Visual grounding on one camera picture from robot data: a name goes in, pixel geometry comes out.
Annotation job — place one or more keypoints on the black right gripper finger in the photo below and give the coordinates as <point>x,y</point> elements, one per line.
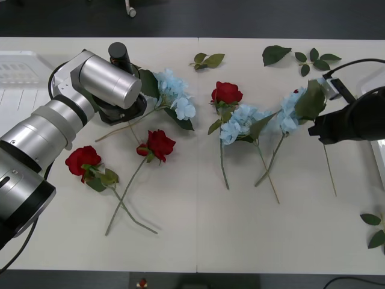
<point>314,128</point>

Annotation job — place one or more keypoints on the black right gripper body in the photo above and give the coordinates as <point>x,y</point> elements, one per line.
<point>334,128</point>

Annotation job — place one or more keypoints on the red rose with side bud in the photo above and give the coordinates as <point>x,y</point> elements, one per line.
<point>159,144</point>

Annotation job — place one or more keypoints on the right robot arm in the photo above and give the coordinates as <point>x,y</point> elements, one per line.
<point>367,114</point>

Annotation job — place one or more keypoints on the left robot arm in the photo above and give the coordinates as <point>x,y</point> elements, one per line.
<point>105,81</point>

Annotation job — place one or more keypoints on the dark green five-leaf twig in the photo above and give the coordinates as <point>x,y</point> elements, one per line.
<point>321,64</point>

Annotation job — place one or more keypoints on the single large dark green leaf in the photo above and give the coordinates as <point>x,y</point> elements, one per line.
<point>273,55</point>

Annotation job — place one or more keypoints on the dark green two-leaf twig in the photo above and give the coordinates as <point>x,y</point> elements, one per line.
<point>371,219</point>

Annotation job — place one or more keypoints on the yellow-green leaf twig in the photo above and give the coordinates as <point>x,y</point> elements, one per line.
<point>213,60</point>

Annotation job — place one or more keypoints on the white chair caster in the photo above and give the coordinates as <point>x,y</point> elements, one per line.
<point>131,11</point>

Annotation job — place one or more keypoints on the small red knob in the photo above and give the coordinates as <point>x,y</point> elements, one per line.
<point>142,283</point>

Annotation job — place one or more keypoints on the shallow white box with ribs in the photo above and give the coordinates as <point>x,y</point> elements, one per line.
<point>18,78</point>

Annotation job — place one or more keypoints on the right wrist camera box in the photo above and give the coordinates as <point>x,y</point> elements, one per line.
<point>337,87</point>

